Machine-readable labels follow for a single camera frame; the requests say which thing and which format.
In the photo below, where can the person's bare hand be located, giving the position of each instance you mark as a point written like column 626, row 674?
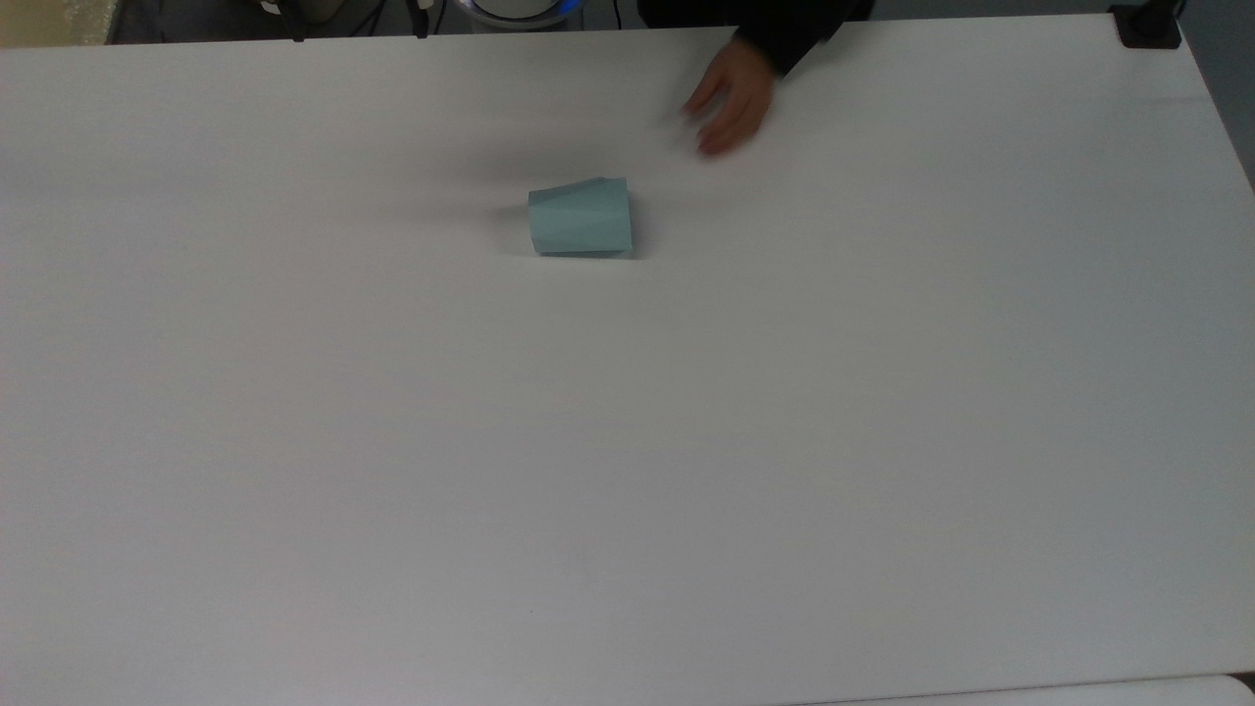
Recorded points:
column 737, row 93

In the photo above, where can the light teal angular cup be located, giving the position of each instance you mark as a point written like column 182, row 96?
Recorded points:
column 580, row 218

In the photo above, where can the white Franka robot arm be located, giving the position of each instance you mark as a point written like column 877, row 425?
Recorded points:
column 520, row 10

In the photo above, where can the dark sleeved forearm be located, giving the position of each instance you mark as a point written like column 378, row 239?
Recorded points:
column 775, row 25

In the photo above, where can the beige board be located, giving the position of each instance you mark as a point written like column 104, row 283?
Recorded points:
column 54, row 22

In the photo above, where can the black camera pole with clamp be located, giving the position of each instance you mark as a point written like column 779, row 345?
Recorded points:
column 1145, row 25

